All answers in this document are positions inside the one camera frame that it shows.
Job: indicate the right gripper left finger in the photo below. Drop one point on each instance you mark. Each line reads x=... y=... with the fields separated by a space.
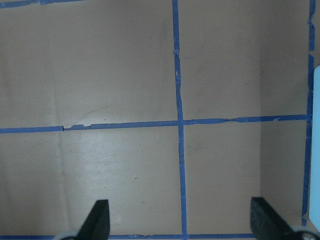
x=97 y=224

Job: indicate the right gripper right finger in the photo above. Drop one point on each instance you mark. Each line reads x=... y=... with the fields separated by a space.
x=267 y=224

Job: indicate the teal plastic bin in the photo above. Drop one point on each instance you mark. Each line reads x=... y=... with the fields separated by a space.
x=314 y=202

